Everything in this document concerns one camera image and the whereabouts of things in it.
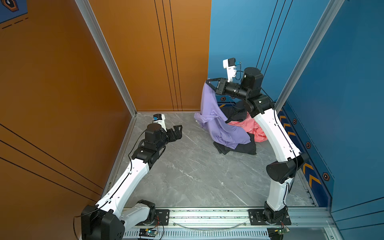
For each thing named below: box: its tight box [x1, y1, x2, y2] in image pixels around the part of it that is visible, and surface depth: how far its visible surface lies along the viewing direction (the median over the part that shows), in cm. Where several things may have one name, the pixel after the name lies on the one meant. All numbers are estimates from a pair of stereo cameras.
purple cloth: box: [194, 82, 251, 150], surface depth 84 cm
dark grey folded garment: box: [213, 132, 257, 155], surface depth 98 cm
